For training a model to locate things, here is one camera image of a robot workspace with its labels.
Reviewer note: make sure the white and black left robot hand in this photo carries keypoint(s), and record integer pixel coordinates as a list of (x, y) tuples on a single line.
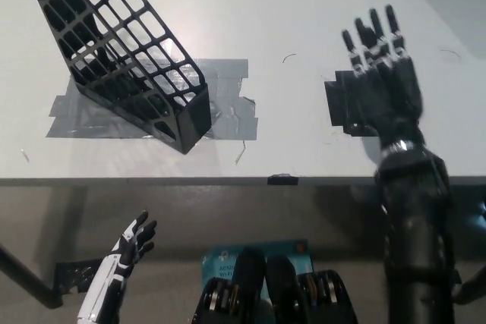
[(121, 259)]

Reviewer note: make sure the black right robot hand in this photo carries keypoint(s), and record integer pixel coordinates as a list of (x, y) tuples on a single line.
[(395, 92)]

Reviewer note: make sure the teal robot torso label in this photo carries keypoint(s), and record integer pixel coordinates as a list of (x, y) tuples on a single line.
[(218, 263)]

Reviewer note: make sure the black lattice file shelf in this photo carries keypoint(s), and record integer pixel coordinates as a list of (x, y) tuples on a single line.
[(191, 119)]

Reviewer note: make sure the black robot torso blocks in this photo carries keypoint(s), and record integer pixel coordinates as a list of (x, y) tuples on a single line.
[(279, 301)]

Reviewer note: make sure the black tape patch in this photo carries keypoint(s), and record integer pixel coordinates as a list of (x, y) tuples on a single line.
[(345, 104)]

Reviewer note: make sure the crumpled black floor tape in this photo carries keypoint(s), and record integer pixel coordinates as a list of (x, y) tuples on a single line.
[(72, 274)]

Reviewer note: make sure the thick black table leg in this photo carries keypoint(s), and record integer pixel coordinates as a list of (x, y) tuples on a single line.
[(30, 282)]

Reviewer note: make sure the dark blue rounded object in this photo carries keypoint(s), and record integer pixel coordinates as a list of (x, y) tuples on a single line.
[(479, 221)]

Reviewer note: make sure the grey tape patch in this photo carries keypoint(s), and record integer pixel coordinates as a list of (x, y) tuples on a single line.
[(231, 111)]

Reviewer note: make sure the thin black table leg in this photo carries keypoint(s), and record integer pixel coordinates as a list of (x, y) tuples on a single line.
[(472, 288)]

